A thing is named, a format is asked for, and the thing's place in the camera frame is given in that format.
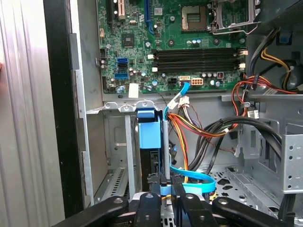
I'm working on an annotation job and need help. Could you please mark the yellow black wire bundle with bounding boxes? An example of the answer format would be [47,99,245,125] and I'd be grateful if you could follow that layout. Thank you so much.
[248,27,293,92]

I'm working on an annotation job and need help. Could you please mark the blue expansion slot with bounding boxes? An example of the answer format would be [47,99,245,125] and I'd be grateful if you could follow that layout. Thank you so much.
[143,0,155,35]

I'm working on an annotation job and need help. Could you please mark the hard disk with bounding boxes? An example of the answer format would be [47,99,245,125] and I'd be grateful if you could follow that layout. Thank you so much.
[136,108,177,197]

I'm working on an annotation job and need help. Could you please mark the CPU socket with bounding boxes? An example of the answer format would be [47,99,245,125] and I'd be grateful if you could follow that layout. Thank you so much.
[180,4,208,32]

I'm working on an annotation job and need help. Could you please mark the grey power supply unit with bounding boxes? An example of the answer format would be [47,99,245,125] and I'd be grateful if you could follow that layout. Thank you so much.
[246,0,303,36]

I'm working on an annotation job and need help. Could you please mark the black expansion slot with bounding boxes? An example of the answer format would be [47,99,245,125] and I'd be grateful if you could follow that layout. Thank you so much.
[107,0,114,27]

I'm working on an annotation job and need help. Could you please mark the grey metal drive cage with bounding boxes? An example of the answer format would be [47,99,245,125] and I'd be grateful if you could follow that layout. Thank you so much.
[281,122,303,195]

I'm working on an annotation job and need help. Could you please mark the tan board power socket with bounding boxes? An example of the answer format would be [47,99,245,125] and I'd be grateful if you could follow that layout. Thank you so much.
[190,77,204,87]

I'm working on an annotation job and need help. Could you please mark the white paper sticker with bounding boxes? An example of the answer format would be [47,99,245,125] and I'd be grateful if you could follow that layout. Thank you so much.
[128,83,140,98]

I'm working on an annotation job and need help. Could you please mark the green motherboard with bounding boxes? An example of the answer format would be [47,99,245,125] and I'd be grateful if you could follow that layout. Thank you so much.
[97,0,248,94]

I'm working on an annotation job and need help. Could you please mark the orange red power wire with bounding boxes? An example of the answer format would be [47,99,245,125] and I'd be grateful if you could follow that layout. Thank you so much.
[167,113,239,185]

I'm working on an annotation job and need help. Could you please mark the white expansion slot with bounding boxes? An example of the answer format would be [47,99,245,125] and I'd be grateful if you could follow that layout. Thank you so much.
[117,0,126,21]

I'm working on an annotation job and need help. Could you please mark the black open PC case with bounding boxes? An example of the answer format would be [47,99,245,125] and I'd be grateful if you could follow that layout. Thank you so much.
[43,0,303,227]

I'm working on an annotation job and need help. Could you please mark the black RAM slot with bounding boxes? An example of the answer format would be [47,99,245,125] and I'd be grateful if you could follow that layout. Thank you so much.
[152,48,248,55]
[152,60,247,67]
[152,66,247,73]
[152,54,247,61]

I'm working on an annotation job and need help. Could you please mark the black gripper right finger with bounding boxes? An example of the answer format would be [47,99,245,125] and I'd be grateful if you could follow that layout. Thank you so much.
[172,175,294,227]

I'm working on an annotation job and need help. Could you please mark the metal locking lever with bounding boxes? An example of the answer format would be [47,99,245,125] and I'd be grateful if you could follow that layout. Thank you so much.
[212,21,262,35]

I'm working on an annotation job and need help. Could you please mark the black square chip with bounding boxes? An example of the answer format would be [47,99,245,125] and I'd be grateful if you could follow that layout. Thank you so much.
[121,32,136,49]

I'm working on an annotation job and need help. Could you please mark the metal socket cover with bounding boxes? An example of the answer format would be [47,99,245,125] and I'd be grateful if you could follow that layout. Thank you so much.
[207,0,261,27]

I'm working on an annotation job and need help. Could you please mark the white wire plug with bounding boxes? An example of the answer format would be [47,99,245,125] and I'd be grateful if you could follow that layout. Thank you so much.
[178,96,190,108]

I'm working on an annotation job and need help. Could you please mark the blue data wire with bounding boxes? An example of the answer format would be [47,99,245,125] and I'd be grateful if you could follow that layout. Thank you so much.
[160,81,216,196]

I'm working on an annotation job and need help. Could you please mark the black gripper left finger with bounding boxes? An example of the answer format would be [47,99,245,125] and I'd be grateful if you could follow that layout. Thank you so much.
[53,175,164,227]

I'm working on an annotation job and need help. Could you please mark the black cable bundle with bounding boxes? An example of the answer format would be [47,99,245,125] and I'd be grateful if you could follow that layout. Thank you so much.
[189,117,284,175]

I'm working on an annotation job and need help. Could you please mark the red orange wire bundle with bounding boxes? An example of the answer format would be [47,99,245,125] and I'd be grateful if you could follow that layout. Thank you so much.
[231,74,300,116]

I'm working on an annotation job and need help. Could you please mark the grey metal disk bay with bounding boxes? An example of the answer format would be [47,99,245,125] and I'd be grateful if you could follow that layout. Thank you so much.
[85,99,171,205]

